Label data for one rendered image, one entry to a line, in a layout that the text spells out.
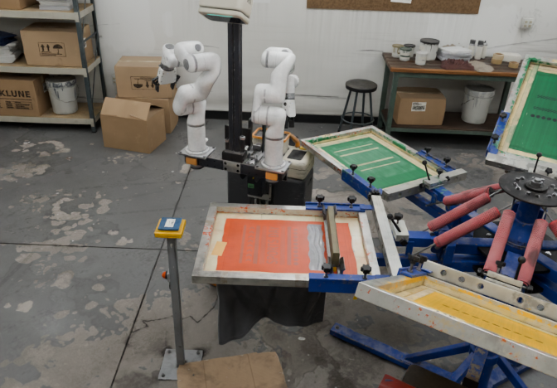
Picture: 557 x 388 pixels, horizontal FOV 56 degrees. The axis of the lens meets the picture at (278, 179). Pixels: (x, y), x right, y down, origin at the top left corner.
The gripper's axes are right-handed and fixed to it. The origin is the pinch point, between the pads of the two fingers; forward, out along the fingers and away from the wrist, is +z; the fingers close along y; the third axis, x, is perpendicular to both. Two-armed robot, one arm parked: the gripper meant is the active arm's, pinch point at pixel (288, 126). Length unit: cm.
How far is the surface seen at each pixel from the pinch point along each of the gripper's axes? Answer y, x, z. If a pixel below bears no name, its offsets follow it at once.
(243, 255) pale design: -74, -7, 53
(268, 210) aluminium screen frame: -40, -5, 40
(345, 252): -51, -48, 54
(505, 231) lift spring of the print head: -48, -114, 39
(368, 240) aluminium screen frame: -44, -57, 50
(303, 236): -48, -27, 49
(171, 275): -63, 40, 72
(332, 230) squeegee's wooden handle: -55, -43, 43
